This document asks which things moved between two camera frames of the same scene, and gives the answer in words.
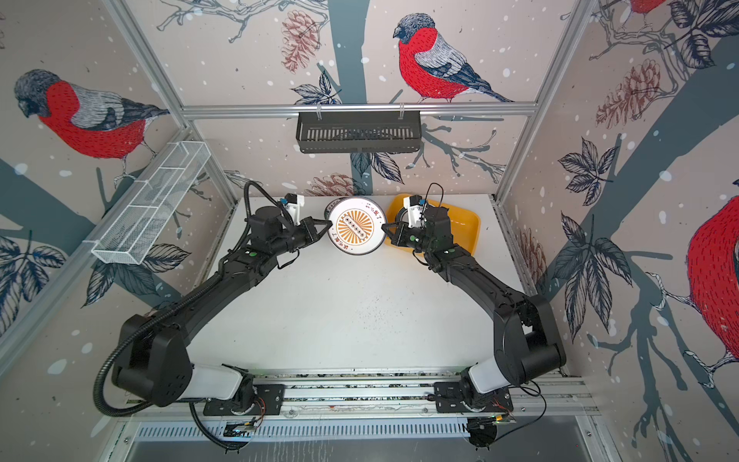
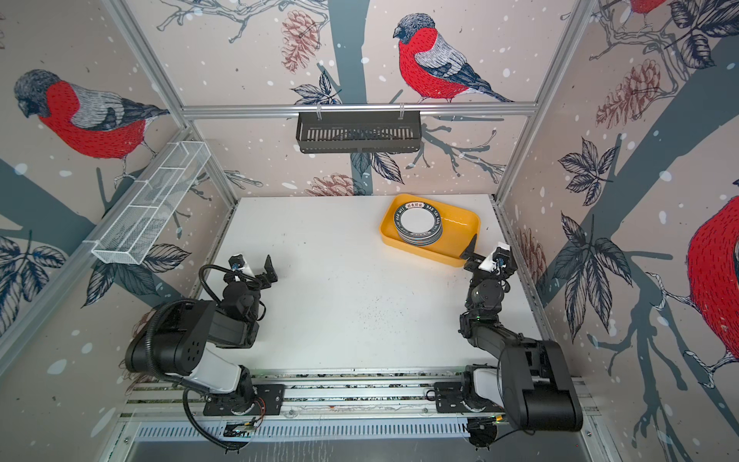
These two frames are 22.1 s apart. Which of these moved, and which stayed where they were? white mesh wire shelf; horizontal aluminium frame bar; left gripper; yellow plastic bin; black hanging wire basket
Moved: left gripper
Stayed: yellow plastic bin; horizontal aluminium frame bar; white mesh wire shelf; black hanging wire basket
